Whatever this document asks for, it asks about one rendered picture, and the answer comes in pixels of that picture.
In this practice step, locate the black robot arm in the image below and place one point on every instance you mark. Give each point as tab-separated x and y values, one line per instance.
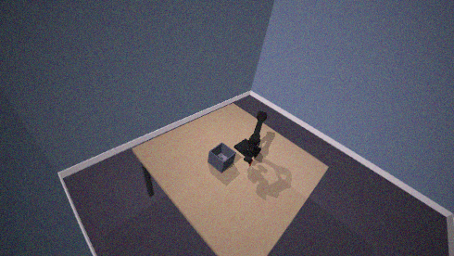
254	139

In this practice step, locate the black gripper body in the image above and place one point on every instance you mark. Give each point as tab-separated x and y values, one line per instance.
248	159

